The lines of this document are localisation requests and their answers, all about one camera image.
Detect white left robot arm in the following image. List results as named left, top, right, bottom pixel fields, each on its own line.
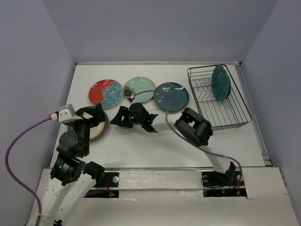
left=27, top=103, right=106, bottom=226

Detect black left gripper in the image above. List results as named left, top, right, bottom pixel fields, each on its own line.
left=70, top=101, right=106, bottom=154

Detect dark teal blossom plate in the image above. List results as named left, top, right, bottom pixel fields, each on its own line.
left=153, top=82, right=190, bottom=113

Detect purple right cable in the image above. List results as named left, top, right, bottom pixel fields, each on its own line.
left=128, top=90, right=243, bottom=191

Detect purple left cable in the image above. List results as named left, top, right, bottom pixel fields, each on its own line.
left=5, top=113, right=59, bottom=226

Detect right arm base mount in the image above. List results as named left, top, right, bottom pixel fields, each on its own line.
left=200, top=171, right=247, bottom=198

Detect teal scalloped beaded plate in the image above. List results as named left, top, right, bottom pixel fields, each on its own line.
left=211, top=65, right=231, bottom=101

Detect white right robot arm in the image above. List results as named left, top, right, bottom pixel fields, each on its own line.
left=110, top=103, right=236, bottom=186

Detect grey rimmed cream plate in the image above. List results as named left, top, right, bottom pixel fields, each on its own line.
left=67, top=106, right=110, bottom=143

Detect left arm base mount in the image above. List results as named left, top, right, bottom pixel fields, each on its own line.
left=84, top=172, right=119, bottom=198

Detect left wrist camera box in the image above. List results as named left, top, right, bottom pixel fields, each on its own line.
left=58, top=104, right=78, bottom=123

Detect red and blue floral plate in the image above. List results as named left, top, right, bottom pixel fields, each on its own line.
left=88, top=79, right=124, bottom=109

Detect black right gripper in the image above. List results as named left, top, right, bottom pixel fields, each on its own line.
left=111, top=105, right=143, bottom=128

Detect purple cable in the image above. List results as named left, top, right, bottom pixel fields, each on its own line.
left=128, top=90, right=243, bottom=191
left=5, top=113, right=59, bottom=226

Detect mint green flower plate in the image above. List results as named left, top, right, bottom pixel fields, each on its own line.
left=124, top=76, right=156, bottom=103

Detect black wire dish rack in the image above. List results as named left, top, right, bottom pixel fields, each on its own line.
left=187, top=64, right=252, bottom=130

